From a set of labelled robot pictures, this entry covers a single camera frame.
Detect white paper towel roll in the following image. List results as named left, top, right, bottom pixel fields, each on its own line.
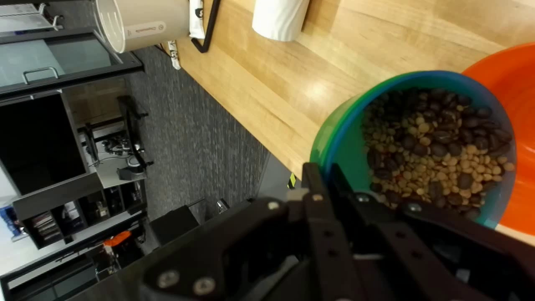
left=251, top=0, right=311, bottom=43

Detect green plastic bowl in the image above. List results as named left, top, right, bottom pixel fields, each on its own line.
left=309, top=68, right=517, bottom=231

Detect white printed mug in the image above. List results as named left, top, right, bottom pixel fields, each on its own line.
left=92, top=0, right=191, bottom=55

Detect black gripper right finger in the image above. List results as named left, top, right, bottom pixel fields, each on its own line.
left=331, top=164, right=491, bottom=301

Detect brown beans and nuts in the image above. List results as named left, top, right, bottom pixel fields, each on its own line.
left=359, top=89, right=515, bottom=216

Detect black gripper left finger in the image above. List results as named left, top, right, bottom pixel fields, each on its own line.
left=299, top=162, right=364, bottom=301

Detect orange plastic bowl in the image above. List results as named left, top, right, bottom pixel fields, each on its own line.
left=461, top=42, right=535, bottom=237

